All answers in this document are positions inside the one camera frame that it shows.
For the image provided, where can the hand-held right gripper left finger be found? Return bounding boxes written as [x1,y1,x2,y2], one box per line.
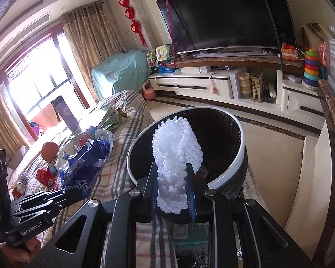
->
[25,170,159,268]

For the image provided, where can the blue plastic bag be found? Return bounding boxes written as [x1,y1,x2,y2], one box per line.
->
[59,130,113,199]

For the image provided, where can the red framed window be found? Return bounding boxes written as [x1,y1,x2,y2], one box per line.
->
[3,24,91,146]

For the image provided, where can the cream side cabinet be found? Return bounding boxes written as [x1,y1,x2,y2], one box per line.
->
[283,135,328,246]

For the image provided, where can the orange ball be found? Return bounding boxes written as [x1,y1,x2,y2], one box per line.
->
[41,142,59,162]

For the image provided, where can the red toy telephone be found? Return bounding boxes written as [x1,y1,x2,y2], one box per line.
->
[281,42,300,61]

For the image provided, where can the small white box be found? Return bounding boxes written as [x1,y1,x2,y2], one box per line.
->
[180,66,213,74]

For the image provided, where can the pink kettlebell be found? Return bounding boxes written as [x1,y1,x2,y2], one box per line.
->
[142,80,157,100]

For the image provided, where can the white television stand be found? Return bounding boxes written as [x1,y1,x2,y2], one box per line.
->
[149,53,326,123]

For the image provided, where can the pink toy fan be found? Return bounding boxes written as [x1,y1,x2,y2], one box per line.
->
[318,41,328,70]

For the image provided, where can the rainbow stacking ring toy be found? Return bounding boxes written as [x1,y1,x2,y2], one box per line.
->
[301,49,321,90]

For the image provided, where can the brown marble counter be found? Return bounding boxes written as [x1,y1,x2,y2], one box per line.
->
[314,78,335,268]

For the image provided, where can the green snack packet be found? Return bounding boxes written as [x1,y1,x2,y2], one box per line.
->
[112,109,129,126]

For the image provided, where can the teal floral cover cloth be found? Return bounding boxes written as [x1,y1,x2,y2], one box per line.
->
[91,50,151,101]

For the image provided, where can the green thin rod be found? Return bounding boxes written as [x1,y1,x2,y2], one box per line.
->
[254,0,284,73]

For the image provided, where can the red hanging knot decoration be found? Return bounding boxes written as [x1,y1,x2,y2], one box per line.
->
[116,0,148,48]

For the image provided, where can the beige bag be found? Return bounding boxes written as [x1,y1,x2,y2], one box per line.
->
[301,22,335,59]

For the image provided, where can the beige patterned curtain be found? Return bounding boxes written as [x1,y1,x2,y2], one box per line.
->
[0,74,25,151]
[61,6,118,101]

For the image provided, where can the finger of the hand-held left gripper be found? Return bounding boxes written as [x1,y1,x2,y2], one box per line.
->
[11,189,83,210]
[16,199,76,222]

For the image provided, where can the white bin with black liner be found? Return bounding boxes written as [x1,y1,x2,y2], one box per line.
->
[127,107,249,201]

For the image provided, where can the stack of cream round tins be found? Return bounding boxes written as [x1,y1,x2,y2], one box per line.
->
[238,73,252,95]

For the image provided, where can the black flat television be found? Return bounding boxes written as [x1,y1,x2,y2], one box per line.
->
[156,0,296,55]

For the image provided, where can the red snack packet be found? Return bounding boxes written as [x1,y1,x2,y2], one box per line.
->
[36,167,56,186]

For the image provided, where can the person's left hand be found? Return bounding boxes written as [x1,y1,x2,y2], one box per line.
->
[0,239,42,268]

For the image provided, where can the dark tall container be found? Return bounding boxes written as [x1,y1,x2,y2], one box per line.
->
[52,95,79,132]

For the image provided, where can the white flat box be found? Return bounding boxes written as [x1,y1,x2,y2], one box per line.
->
[229,68,243,99]

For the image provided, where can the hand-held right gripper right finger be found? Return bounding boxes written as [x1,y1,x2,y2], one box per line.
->
[184,163,316,268]

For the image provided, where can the red thin rod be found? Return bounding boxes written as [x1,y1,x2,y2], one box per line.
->
[165,0,177,73]

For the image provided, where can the blue toy cash register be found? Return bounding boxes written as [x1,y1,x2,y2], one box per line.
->
[156,61,175,74]

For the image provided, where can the yellow green toy phone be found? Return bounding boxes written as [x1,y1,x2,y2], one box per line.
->
[155,45,171,62]

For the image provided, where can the white foam fruit net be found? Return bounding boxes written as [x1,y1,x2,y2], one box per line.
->
[151,116,204,215]

